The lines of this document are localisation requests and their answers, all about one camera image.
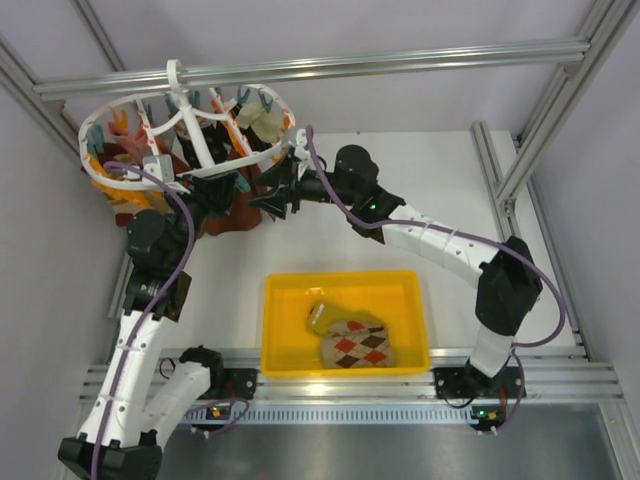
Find argyle beige sock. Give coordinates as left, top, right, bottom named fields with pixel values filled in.
left=321, top=321, right=396, bottom=369

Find brown hanging sock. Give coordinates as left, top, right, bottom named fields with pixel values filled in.
left=171, top=154, right=266, bottom=238

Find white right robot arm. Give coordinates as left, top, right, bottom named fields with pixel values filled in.
left=249, top=145, right=542, bottom=398

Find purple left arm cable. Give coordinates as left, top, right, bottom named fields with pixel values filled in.
left=89, top=160, right=194, bottom=480

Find aluminium top crossbar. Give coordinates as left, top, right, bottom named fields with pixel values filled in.
left=33, top=38, right=590, bottom=100

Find yellow plastic bin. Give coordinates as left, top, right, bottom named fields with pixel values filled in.
left=261, top=270, right=431, bottom=378

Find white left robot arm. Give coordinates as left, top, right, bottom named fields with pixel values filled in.
left=58, top=174, right=235, bottom=479

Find pink hanging sock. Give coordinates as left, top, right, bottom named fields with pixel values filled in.
left=108, top=122, right=150, bottom=164

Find black striped hanging sock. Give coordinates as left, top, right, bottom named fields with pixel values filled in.
left=175, top=120, right=231, bottom=168

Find white round sock hanger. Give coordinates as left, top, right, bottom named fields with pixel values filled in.
left=78, top=84, right=297, bottom=191

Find aluminium right frame post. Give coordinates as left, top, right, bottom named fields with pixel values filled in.
left=494, top=0, right=639, bottom=217

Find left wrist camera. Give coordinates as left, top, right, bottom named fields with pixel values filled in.
left=143, top=154, right=175, bottom=184

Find mustard yellow sock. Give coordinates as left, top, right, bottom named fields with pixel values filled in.
left=306, top=301, right=382, bottom=336

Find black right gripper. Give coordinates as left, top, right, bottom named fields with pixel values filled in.
left=248, top=154, right=358, bottom=221

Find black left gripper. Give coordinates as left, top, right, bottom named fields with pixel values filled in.
left=163, top=170, right=238, bottom=267

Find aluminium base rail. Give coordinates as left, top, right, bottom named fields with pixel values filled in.
left=79, top=347, right=625, bottom=406

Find cream hanging sock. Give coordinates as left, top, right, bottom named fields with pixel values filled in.
left=236, top=103, right=285, bottom=144

